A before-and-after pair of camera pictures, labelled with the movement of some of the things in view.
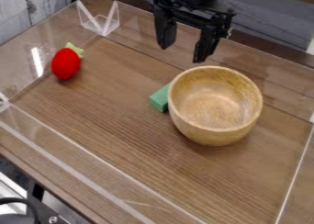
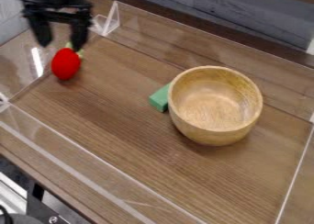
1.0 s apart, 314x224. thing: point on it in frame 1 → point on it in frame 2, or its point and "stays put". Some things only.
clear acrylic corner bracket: x=100 y=25 stays put
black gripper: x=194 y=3 → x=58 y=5
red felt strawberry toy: x=67 y=61 stays put
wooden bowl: x=215 y=105 stays put
